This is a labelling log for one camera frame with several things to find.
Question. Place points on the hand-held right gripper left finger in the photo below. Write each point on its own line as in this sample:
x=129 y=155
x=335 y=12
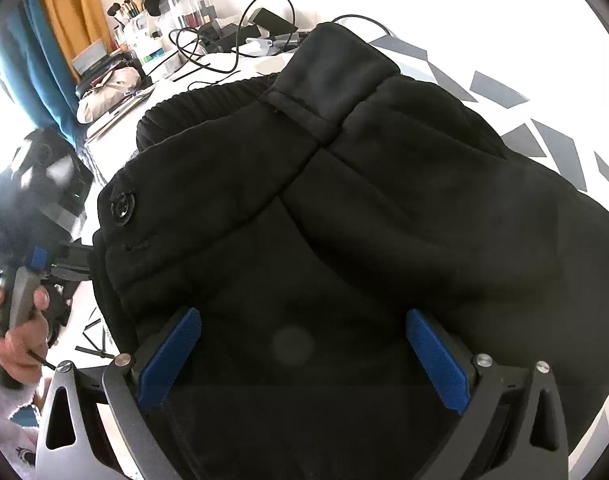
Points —
x=169 y=355

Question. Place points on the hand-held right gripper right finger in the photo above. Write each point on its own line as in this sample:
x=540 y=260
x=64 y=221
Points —
x=437 y=360

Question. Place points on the beige pouch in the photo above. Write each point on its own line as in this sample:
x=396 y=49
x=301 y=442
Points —
x=109 y=92

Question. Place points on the white adapter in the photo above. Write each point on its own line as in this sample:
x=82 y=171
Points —
x=259 y=45

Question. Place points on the geometric patterned bedspread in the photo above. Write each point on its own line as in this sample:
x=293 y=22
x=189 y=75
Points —
x=494 y=90

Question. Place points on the blue curtain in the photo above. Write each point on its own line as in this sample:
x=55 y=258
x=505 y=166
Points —
x=34 y=70

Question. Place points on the person's left hand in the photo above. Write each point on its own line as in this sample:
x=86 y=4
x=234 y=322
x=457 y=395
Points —
x=19 y=350

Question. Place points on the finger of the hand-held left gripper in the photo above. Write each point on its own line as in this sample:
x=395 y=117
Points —
x=74 y=255
x=72 y=274

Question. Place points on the makeup brush set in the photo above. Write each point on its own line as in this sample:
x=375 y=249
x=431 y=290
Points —
x=127 y=10

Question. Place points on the person's left forearm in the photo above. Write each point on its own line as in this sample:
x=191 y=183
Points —
x=4 y=410

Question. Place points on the black pants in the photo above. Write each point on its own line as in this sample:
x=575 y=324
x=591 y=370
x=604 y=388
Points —
x=359 y=210

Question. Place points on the clear acrylic organiser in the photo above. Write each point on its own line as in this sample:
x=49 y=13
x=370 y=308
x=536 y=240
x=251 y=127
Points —
x=184 y=7

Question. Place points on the black power adapter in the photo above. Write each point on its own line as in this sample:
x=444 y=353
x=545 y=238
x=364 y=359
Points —
x=274 y=20

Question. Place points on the yellow curtain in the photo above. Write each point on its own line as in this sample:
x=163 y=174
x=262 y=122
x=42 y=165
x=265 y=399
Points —
x=74 y=10

